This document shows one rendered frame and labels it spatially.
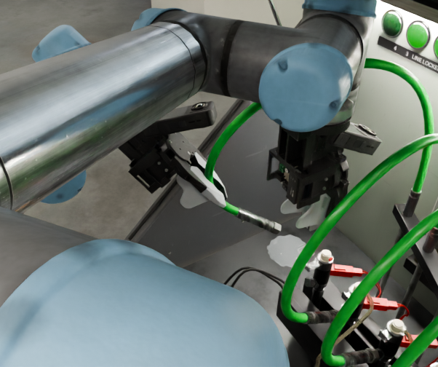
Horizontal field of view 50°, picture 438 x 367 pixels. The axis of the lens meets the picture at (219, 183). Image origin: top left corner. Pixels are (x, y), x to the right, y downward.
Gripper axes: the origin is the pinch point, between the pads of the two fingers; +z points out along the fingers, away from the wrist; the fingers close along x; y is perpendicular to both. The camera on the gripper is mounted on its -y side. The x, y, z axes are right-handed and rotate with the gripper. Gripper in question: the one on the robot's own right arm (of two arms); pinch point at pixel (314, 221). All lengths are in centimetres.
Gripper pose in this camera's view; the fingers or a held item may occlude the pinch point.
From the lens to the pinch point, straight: 73.2
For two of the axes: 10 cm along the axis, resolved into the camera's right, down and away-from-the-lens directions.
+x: 5.1, 5.5, -6.6
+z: 0.0, 7.7, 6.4
